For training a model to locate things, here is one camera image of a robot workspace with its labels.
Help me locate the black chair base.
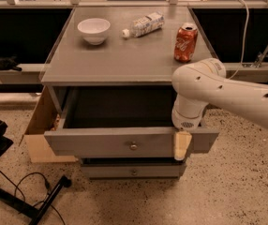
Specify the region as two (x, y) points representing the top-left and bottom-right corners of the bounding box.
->
(0, 117), (73, 225)

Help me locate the clear plastic water bottle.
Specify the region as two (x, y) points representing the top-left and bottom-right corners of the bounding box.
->
(122, 12), (165, 38)

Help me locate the open cardboard box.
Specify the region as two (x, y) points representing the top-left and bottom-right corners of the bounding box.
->
(23, 87), (77, 163)

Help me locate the grey bottom drawer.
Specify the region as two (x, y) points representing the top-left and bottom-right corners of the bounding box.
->
(82, 157), (186, 179)

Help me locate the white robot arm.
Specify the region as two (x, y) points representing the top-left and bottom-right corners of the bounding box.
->
(171, 58), (268, 160)

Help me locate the grey top drawer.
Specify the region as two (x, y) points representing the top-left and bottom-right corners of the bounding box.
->
(43, 85), (220, 159)

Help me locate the grey drawer cabinet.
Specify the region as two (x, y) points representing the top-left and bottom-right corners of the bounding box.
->
(39, 5), (219, 180)

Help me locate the red soda can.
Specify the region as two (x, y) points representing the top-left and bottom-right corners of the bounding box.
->
(174, 22), (198, 63)

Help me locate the black bag on ledge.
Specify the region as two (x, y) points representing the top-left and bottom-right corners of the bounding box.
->
(0, 57), (22, 71)

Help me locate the grey drawer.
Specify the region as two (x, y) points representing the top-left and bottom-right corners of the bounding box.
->
(43, 85), (220, 159)
(82, 157), (186, 179)

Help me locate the black floor cable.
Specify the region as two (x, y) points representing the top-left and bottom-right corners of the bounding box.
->
(0, 164), (67, 225)

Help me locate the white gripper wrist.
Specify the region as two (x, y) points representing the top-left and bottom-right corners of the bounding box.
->
(171, 95), (207, 160)

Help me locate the white hanging cable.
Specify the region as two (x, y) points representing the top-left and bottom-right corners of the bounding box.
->
(228, 0), (250, 81)

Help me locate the white ceramic bowl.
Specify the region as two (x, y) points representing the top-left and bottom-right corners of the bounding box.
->
(77, 18), (111, 45)

